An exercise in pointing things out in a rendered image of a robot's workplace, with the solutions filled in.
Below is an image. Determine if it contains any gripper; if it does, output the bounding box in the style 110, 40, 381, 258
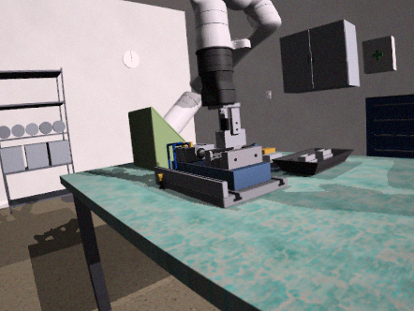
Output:
196, 22, 251, 135

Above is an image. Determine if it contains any yellow block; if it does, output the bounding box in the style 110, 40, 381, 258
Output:
261, 148, 275, 155

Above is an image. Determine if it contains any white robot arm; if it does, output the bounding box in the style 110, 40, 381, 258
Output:
163, 0, 281, 134

